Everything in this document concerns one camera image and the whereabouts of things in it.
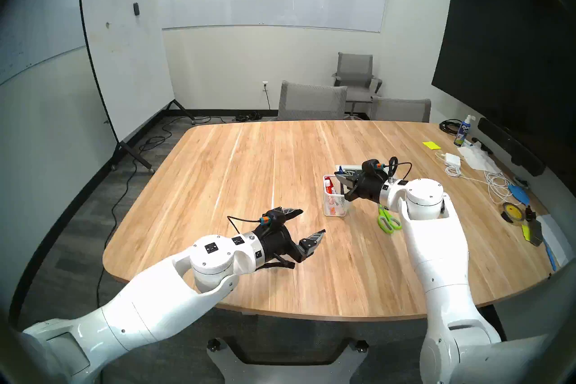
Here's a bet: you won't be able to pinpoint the black video sound bar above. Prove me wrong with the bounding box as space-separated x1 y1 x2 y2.
477 117 546 177

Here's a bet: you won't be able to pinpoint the white charger cable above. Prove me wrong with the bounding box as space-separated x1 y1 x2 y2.
434 153 518 206

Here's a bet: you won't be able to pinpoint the wall whiteboard with writing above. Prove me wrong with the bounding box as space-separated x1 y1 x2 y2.
0 0 138 87

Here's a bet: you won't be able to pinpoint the black left gripper cable loop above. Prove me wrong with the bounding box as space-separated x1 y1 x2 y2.
257 255 296 270

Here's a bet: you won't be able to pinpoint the black floor cable bundle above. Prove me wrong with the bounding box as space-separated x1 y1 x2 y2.
232 112 275 123

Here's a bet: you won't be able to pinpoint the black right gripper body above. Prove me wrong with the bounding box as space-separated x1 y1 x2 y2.
353 171 388 204

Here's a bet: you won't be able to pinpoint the grey office chair with armrests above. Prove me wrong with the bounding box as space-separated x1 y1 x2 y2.
332 52 383 118

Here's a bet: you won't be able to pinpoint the blue flat object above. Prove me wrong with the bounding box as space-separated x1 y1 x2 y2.
508 184 534 204

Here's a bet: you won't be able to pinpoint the black camera cable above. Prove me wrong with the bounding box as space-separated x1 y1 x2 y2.
382 156 413 184
227 215 265 235

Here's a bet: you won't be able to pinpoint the black left camera cable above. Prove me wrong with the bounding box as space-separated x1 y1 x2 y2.
227 215 265 235

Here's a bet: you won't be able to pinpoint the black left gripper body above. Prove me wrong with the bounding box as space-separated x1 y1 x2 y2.
254 226 301 270

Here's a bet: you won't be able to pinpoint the large black wall screen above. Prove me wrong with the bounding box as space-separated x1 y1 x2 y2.
431 0 576 150

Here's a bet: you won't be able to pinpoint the white mesh pen holder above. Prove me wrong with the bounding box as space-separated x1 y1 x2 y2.
323 175 357 217

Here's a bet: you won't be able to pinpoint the green handled scissors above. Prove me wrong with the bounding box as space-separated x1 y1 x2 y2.
377 205 402 233

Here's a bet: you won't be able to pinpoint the black right camera cable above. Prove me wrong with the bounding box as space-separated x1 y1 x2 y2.
382 156 413 184

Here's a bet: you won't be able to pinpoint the white crumpled tissue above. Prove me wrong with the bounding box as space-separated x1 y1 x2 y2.
457 145 502 173

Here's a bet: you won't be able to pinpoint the white paper sheet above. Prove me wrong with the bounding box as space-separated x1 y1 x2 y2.
538 214 576 269

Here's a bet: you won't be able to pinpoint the silver table power outlet panel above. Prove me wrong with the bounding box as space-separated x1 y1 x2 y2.
336 165 399 184

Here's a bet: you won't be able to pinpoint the grey yellow eraser block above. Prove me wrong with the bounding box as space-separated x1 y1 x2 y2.
522 219 545 247

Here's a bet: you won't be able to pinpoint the mobile whiteboard on stand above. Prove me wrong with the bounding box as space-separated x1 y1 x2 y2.
78 0 196 174

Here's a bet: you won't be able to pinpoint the Expo cleaner spray bottle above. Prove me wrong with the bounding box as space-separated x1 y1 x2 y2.
454 114 475 146

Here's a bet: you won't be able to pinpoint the black yellow tape roll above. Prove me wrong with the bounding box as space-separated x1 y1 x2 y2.
502 202 527 225

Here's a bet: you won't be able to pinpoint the blue pen beside paper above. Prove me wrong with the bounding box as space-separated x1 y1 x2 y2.
543 237 558 272

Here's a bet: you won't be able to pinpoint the grey mesh table chair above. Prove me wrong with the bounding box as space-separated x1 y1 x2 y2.
278 80 348 121
370 97 432 123

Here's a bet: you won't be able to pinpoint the orange Expo marker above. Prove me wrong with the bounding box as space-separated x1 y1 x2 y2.
324 177 337 214

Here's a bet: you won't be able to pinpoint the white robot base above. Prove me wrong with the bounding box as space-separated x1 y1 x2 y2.
206 337 369 384

